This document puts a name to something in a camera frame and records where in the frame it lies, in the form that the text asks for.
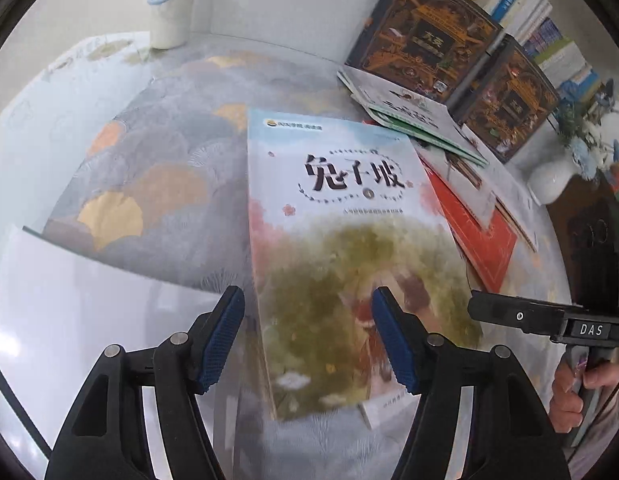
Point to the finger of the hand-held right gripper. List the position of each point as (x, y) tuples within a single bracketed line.
[(514, 315)]

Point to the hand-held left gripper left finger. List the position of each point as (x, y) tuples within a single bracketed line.
[(222, 340)]

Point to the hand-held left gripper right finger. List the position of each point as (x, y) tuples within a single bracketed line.
[(394, 345)]

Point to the white pastel landscape cover book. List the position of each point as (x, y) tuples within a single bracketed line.
[(339, 210)]

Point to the green edged book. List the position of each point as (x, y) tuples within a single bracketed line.
[(439, 145)]

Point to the grey lady illustration book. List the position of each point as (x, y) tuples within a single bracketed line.
[(389, 90)]

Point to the person's right forearm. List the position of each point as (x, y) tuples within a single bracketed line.
[(612, 420)]

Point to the row of colourful shelved books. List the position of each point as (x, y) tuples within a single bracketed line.
[(554, 45)]

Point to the person's right hand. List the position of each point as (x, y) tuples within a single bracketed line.
[(564, 400)]

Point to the orange red cover book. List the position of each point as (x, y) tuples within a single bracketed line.
[(484, 255)]

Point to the brown wooden cabinet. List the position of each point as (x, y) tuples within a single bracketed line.
[(559, 240)]

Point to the white yellow edged book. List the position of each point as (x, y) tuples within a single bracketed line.
[(514, 195)]

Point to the white ribbed vase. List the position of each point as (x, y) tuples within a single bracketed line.
[(549, 185)]

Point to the white building illustration book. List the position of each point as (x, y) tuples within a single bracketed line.
[(464, 185)]

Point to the grey ginkgo leaf tablecloth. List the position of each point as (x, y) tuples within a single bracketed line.
[(164, 210)]

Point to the blue and white artificial flowers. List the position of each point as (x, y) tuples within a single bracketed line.
[(584, 155)]

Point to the dark ornate gold cover book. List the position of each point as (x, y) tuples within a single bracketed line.
[(509, 105), (424, 35)]

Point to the white bottle with blue lid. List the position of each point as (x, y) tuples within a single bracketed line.
[(169, 25)]

